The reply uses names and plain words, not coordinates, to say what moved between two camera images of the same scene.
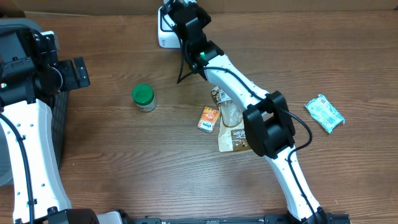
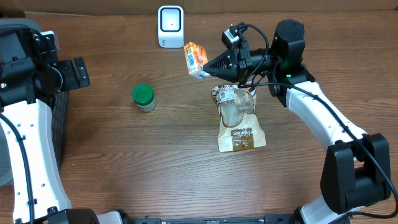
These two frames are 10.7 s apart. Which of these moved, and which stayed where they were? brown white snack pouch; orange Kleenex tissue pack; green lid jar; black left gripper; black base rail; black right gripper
Moved: orange Kleenex tissue pack; black right gripper
Stayed: black left gripper; green lid jar; black base rail; brown white snack pouch
